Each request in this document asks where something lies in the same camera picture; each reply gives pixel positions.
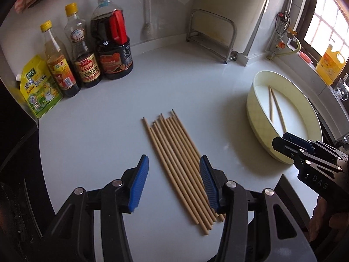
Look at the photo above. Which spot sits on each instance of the cream cutting board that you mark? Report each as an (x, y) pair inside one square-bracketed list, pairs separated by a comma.
[(226, 2)]

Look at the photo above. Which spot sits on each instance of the metal gas valve assembly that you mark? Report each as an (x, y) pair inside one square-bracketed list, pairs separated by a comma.
[(280, 44)]

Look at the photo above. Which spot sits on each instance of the clear glass cartoon cup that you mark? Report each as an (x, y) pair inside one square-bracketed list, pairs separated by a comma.
[(343, 88)]

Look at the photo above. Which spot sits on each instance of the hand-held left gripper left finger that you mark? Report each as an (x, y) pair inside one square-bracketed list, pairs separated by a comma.
[(140, 185)]

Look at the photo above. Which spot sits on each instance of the person's right hand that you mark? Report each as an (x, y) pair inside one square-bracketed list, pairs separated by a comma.
[(324, 215)]

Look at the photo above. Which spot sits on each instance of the dark sauce bottle yellow cap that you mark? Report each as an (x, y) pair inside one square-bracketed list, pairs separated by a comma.
[(86, 68)]

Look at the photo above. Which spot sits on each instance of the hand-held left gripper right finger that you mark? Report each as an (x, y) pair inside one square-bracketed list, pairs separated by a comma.
[(208, 185)]

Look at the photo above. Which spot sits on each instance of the cream round plastic basin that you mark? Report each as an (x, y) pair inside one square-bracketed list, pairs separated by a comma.
[(297, 114)]

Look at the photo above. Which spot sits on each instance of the metal cutting board rack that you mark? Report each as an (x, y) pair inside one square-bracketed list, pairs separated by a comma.
[(210, 45)]

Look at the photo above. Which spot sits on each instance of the yellow detergent jug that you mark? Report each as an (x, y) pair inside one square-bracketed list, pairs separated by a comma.
[(328, 68)]

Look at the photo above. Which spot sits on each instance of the green yellow seasoning pouch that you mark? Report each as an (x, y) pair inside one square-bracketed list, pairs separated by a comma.
[(38, 90)]

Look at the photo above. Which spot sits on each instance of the window with dark frame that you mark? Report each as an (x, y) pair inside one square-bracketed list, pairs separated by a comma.
[(321, 24)]

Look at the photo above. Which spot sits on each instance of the amber bottle yellow cap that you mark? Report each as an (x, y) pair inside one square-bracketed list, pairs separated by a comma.
[(60, 71)]

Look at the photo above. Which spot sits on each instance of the pink soap dish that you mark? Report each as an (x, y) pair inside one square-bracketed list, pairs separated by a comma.
[(305, 57)]

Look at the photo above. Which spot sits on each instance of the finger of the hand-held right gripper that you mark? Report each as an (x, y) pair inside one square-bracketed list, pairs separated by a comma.
[(286, 147), (300, 142)]

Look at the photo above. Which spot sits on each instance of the black stove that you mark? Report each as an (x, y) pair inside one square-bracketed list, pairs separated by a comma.
[(21, 196)]

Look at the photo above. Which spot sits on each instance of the bundle of wooden chopsticks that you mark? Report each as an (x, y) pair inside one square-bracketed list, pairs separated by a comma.
[(174, 163)]

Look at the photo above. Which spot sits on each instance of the black sink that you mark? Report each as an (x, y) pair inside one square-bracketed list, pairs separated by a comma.
[(324, 120)]

